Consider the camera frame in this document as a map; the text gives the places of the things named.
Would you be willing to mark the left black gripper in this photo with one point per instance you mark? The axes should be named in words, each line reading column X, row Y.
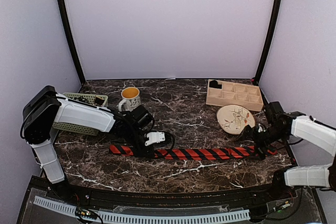
column 138, row 152

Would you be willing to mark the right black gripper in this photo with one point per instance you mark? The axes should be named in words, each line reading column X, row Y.
column 260, row 150

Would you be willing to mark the red navy striped tie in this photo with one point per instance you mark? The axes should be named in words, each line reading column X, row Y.
column 206, row 154

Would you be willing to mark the white patterned mug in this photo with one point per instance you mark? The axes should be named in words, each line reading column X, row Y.
column 130, row 99

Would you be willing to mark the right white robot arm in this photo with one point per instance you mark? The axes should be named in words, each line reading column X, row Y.
column 297, row 124

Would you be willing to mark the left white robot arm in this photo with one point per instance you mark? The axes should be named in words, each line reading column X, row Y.
column 49, row 107

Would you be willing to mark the bird pattern ceramic plate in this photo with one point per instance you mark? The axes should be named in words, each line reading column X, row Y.
column 233, row 118

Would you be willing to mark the brown patterned tie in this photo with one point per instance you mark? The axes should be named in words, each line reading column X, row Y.
column 89, row 99

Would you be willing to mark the wooden compartment organizer box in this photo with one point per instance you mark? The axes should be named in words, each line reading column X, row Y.
column 245, row 95

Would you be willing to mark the black rolled tie in box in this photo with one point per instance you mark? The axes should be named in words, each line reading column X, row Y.
column 215, row 84

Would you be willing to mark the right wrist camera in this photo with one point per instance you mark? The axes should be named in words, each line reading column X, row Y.
column 261, row 128

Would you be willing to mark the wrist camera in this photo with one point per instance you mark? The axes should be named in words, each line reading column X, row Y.
column 261, row 128
column 154, row 138

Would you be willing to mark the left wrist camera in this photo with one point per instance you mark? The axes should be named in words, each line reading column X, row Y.
column 154, row 138

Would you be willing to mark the black front rail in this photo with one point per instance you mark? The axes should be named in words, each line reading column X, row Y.
column 108, row 199

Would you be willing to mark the white slotted cable duct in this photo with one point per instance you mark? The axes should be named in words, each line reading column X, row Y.
column 142, row 215

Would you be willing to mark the right black frame post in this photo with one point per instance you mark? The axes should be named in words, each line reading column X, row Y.
column 268, row 40

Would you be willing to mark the black frame post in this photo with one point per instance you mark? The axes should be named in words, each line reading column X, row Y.
column 70, row 40
column 268, row 40

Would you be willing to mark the left black frame post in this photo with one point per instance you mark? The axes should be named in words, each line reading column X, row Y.
column 70, row 40

